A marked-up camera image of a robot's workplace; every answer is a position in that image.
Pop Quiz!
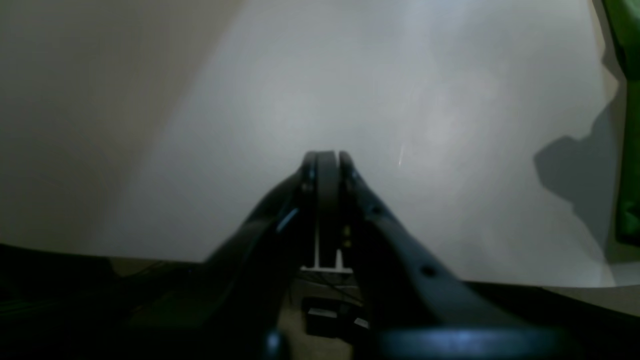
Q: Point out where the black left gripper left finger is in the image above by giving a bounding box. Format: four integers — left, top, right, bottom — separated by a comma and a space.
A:
125, 152, 339, 360

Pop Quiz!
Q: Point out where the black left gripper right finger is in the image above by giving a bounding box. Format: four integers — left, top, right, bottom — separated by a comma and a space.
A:
340, 152, 583, 360

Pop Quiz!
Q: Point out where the green t-shirt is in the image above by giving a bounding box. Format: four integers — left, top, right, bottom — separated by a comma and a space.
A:
602, 0, 640, 247

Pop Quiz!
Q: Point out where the black box with name tag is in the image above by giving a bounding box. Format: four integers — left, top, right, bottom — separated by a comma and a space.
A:
301, 297, 370, 344

